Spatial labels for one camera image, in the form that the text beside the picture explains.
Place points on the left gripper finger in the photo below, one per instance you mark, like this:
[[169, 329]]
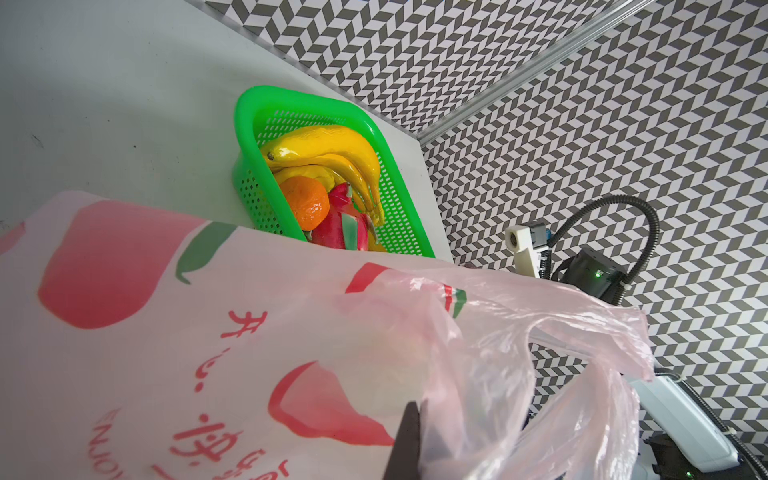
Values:
[[404, 456]]

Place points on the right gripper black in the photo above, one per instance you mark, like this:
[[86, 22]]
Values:
[[593, 273]]

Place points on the pink fake dragon fruit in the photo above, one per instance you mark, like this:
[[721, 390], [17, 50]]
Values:
[[344, 227]]

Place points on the pink plastic bag peach print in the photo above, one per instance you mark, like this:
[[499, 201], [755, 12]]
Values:
[[139, 343]]

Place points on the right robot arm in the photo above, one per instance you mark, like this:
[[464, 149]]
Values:
[[694, 443]]

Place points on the small orange fake tangerine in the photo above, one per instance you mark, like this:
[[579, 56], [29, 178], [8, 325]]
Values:
[[308, 201]]

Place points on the yellow fake banana bunch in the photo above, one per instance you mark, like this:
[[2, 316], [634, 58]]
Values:
[[339, 148]]

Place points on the green plastic basket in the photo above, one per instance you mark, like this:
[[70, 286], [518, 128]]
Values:
[[319, 170]]

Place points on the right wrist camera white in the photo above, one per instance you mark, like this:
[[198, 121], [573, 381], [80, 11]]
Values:
[[528, 244]]

